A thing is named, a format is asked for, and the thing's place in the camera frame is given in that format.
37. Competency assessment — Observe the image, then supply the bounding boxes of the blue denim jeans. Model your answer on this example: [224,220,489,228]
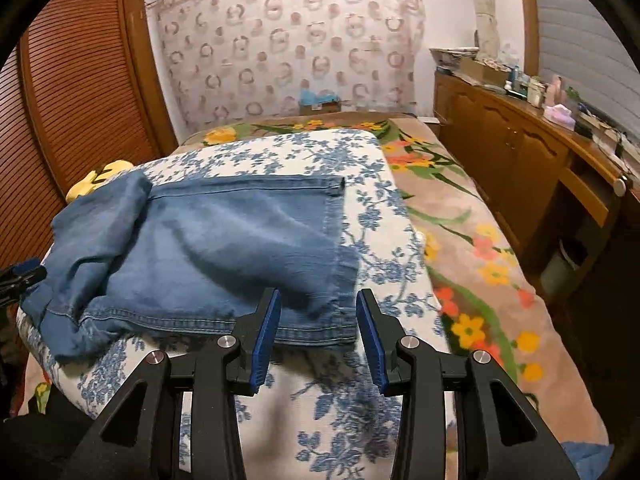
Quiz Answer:
[22,170,359,361]

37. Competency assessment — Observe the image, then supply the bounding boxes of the yellow Pikachu plush toy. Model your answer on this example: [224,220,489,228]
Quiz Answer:
[65,159,134,204]

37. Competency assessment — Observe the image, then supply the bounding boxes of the colourful flower pattern blanket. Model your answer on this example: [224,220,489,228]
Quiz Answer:
[178,112,613,479]

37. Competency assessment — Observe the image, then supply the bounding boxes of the brown louvered wardrobe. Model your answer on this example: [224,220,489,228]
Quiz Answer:
[1,0,177,266]

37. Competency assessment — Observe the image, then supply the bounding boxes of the long wooden sideboard cabinet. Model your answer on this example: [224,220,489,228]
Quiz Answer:
[434,73,639,304]

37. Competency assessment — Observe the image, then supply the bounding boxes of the circle pattern sheer curtain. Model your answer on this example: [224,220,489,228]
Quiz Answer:
[148,0,424,132]

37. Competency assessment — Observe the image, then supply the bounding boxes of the pink tissue pack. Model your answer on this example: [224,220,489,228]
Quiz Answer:
[544,104,576,131]

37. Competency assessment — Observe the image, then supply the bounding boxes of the cardboard box with blue bag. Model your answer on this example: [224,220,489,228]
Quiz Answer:
[298,89,342,116]

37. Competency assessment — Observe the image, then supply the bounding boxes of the pink bottle on sideboard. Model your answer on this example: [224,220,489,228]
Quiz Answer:
[544,75,565,107]

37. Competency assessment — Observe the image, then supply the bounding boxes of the cardboard box on sideboard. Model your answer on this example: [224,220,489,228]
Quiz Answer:
[459,58,511,87]

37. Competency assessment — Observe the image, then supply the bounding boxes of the stack of papers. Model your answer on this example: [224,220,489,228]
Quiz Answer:
[430,47,480,70]

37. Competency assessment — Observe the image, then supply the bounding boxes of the grey window roller blind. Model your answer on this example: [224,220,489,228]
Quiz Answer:
[536,0,639,141]

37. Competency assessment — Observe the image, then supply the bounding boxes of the beige tied side curtain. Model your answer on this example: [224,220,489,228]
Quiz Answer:
[473,0,500,58]

